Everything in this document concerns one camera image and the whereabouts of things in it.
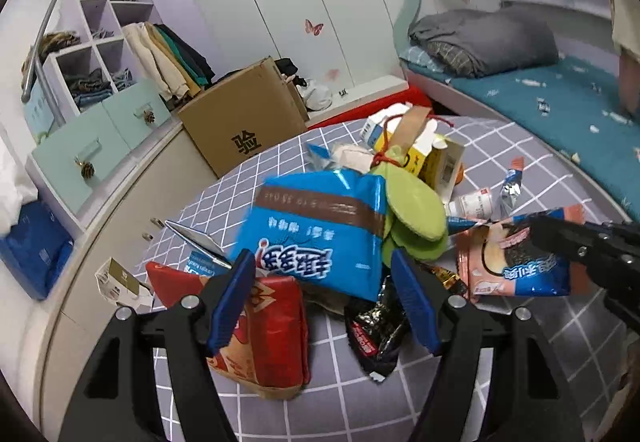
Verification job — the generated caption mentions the clear blue wrapper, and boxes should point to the clear blue wrapper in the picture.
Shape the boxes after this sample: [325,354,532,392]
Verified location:
[306,143,346,173]

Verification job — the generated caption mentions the brown gold candy wrapper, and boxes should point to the brown gold candy wrapper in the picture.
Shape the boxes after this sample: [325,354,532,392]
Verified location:
[425,264,468,298]

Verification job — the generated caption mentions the brown cardboard box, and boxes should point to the brown cardboard box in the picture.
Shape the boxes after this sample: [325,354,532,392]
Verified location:
[177,56,311,179]

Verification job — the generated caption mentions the pink blue snack packet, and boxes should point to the pink blue snack packet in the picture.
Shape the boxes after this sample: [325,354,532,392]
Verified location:
[456,204,586,298]

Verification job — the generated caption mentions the white cubby shelf unit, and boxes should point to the white cubby shelf unit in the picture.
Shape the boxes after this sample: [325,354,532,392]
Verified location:
[42,0,168,118]

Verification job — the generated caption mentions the white cloth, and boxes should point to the white cloth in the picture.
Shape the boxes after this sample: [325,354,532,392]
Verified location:
[0,137,38,235]

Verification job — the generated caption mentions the white plastic bottle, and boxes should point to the white plastic bottle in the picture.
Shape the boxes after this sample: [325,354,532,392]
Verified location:
[445,188,503,219]

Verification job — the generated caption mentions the red string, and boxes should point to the red string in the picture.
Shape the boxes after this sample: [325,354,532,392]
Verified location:
[372,104,453,168]

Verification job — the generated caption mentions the yellow carton box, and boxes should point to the yellow carton box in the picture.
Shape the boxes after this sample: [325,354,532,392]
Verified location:
[375,119,466,203]

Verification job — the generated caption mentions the white crumpled tissue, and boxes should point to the white crumpled tissue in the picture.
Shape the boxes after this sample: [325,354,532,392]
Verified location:
[332,144,373,170]

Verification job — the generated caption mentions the mint drawer cabinet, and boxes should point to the mint drawer cabinet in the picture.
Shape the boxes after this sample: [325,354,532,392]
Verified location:
[27,79,173,233]

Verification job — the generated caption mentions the grey duvet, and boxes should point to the grey duvet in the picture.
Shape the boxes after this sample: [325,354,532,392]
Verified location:
[407,4,560,78]

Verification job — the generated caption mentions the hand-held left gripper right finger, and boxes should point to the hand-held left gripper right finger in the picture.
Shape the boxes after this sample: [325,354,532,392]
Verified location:
[390,249,583,442]

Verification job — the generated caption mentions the blue plastic bag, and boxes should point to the blue plastic bag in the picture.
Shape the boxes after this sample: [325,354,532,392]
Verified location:
[0,199,76,300]

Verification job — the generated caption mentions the white bed frame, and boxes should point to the white bed frame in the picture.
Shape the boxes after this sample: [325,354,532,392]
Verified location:
[400,62,640,235]

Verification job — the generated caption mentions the white plastic bag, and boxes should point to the white plastic bag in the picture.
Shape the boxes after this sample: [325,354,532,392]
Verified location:
[299,78,333,112]

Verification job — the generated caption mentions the row of hanging clothes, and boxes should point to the row of hanging clothes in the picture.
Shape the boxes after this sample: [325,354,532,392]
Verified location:
[122,21,216,103]

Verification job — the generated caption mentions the red stool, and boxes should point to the red stool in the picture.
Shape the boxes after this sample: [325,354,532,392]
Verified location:
[306,89,436,130]

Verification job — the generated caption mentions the silver flat packet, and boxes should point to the silver flat packet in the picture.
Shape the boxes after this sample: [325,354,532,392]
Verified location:
[164,219,232,268]

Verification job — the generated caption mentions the light blue patterned sheet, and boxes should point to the light blue patterned sheet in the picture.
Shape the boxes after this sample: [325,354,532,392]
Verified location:
[400,44,453,83]

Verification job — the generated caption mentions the blue white small packet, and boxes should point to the blue white small packet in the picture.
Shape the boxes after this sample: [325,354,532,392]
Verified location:
[187,252,233,278]

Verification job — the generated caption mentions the white curved cabinet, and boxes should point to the white curved cabinet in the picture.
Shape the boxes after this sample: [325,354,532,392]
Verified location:
[40,117,221,442]

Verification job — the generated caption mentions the green plush cloth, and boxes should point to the green plush cloth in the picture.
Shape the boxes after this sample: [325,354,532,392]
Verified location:
[369,144,450,268]

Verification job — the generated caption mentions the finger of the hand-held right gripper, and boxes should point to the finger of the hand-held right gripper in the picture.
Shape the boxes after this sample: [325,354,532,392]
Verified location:
[531,215,608,269]

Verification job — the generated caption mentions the folded clothes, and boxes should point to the folded clothes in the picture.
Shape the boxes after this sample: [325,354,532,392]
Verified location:
[65,69,133,98]

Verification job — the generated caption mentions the white blue small box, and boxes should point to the white blue small box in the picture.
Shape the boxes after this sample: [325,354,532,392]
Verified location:
[360,106,416,148]

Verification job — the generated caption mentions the silver blue small wrapper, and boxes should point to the silver blue small wrapper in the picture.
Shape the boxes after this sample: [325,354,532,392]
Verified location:
[500,157,525,218]

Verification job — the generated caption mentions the red snack packet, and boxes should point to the red snack packet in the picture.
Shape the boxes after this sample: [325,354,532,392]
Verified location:
[145,261,312,402]

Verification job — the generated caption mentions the black snack wrapper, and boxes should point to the black snack wrapper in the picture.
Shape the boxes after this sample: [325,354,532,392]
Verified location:
[345,274,413,384]

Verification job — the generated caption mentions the olive white small box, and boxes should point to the olive white small box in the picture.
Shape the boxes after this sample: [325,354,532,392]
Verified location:
[95,257,153,308]

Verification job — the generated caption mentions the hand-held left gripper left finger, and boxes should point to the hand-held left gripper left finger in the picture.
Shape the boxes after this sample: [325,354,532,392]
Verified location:
[59,249,258,442]

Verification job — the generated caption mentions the teal quilted bed cover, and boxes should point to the teal quilted bed cover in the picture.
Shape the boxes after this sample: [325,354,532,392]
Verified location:
[400,42,640,223]

